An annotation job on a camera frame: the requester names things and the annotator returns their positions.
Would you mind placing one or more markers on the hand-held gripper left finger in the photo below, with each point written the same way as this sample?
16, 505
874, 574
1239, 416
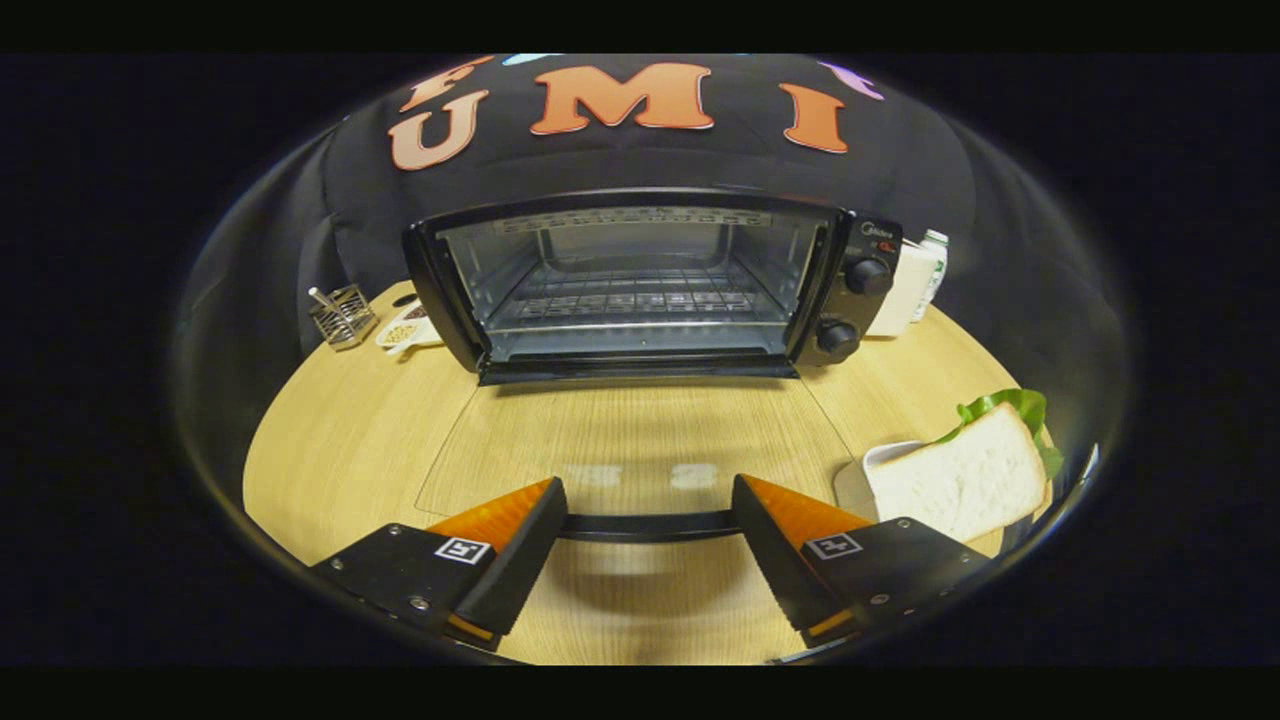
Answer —
515, 570

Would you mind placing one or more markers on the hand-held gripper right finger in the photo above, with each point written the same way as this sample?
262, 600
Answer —
780, 570

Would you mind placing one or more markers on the lettuce sandwich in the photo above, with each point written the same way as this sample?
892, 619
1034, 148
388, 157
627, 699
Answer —
970, 475

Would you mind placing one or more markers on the black toaster oven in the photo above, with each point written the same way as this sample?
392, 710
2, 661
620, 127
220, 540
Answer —
860, 310

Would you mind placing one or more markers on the white pop-up toaster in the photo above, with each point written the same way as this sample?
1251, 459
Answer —
900, 295

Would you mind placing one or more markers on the white slotted tray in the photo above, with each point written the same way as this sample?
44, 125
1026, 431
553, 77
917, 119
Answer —
855, 485

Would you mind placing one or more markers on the small white dish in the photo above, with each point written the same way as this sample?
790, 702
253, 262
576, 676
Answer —
405, 330

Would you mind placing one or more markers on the white bottle green label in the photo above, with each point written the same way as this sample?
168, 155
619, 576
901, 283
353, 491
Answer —
936, 262

